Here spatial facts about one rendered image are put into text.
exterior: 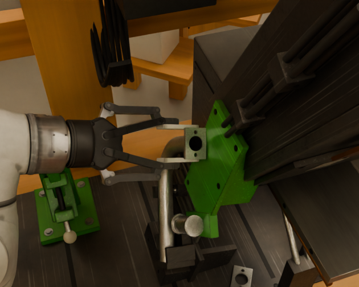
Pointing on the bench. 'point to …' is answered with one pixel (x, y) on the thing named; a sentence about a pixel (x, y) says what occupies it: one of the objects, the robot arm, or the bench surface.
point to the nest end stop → (176, 264)
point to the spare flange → (241, 274)
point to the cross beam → (8, 42)
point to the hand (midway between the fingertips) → (179, 143)
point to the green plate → (219, 168)
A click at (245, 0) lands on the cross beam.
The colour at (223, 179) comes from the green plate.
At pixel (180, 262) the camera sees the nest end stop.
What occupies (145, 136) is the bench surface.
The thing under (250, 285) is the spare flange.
